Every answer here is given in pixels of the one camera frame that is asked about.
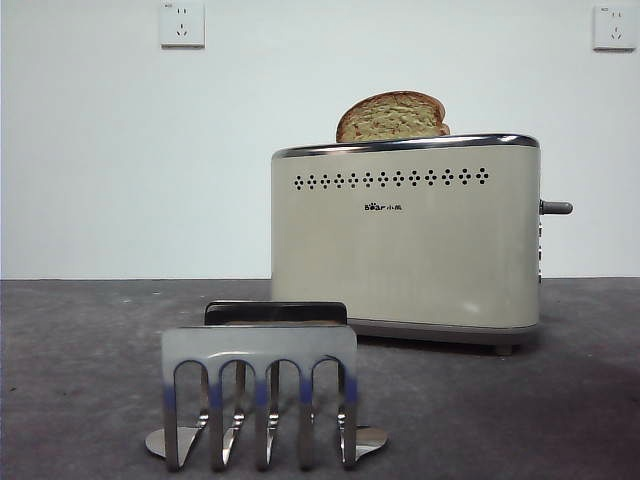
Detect cream toaster with chrome top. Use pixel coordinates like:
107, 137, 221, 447
271, 132, 544, 356

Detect brown-crusted bread slice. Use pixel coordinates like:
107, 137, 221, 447
335, 90, 451, 144

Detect stainless steel toast rack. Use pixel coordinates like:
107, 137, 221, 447
144, 300, 389, 473

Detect white wall socket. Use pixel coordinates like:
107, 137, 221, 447
160, 0, 206, 50
592, 4, 638, 52

